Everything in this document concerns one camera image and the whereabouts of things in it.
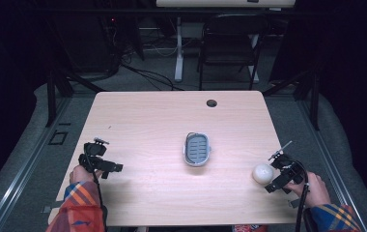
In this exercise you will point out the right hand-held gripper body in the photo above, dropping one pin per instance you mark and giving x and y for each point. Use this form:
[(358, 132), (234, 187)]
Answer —
[(288, 166)]

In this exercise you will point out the metal floor rail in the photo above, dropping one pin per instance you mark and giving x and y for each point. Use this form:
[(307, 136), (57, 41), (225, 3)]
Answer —
[(27, 167), (333, 167)]

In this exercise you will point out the white round soap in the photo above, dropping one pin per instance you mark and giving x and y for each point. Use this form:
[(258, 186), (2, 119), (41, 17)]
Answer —
[(263, 174)]

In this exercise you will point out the red patterned packet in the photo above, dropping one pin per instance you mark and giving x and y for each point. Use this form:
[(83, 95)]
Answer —
[(249, 228)]

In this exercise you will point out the grey oval basket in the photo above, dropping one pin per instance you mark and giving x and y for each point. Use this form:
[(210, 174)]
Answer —
[(197, 149)]

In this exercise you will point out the white desk leg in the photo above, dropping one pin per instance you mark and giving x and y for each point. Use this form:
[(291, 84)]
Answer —
[(179, 51), (255, 61)]

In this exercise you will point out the white desk top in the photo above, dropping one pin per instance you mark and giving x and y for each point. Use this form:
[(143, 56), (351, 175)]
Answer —
[(225, 3)]

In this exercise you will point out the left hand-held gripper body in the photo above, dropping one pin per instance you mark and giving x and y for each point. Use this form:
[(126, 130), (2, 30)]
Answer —
[(92, 150)]

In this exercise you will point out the black metal stand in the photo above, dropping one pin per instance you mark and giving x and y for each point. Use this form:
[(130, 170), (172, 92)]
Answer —
[(54, 93), (313, 96)]

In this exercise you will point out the black folding chair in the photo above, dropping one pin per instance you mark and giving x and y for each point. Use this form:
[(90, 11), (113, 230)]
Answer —
[(230, 48)]

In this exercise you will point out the person's right hand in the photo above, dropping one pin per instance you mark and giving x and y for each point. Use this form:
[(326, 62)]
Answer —
[(315, 190)]

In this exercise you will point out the dark computer cabinet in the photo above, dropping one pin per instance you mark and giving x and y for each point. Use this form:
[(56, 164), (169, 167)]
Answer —
[(85, 42)]

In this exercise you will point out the person's left hand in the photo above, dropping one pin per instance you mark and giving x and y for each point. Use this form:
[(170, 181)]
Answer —
[(82, 174)]

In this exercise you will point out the black floor socket frame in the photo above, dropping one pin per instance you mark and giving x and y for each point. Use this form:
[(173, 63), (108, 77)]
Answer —
[(58, 137)]

